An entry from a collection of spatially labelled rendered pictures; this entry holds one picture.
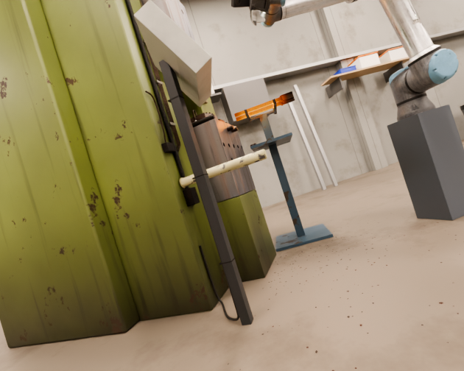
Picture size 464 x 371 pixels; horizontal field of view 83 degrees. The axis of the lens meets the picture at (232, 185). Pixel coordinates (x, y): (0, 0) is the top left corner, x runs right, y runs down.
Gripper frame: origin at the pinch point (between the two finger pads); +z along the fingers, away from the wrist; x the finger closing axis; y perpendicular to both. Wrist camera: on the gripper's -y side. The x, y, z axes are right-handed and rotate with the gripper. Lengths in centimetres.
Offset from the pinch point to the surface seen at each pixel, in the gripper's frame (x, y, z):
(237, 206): 90, -1, 27
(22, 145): 73, -115, -3
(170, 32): 7.5, -32.6, 26.1
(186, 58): 13.6, -27.2, 32.3
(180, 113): 34, -30, 30
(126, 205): 87, -59, 28
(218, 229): 66, -15, 62
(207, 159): 74, -17, 5
